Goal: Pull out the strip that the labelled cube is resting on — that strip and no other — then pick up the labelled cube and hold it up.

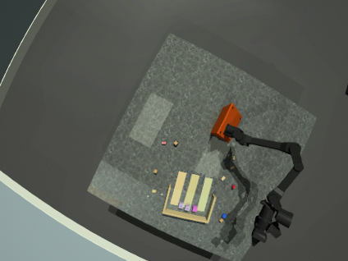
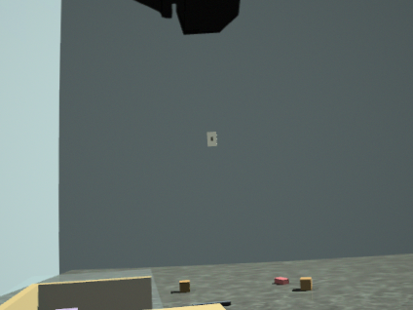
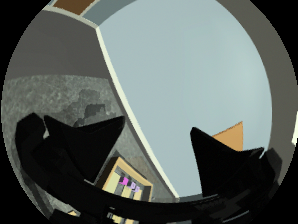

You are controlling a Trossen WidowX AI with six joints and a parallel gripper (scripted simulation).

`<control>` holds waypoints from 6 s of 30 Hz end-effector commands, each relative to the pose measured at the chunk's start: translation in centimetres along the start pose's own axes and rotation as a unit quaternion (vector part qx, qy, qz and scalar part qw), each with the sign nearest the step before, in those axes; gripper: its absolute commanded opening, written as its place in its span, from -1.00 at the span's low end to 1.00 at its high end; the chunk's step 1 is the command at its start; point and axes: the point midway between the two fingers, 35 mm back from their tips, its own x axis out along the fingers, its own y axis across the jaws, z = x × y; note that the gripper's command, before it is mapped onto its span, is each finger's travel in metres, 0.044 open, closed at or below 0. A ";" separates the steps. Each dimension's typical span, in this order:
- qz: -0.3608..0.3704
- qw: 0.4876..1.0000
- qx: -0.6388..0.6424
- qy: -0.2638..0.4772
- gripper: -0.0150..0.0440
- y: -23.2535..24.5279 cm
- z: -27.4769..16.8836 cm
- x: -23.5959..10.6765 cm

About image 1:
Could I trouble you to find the pale yellow flat strip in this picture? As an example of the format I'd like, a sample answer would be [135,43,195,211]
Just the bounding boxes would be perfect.
[201,177,213,196]

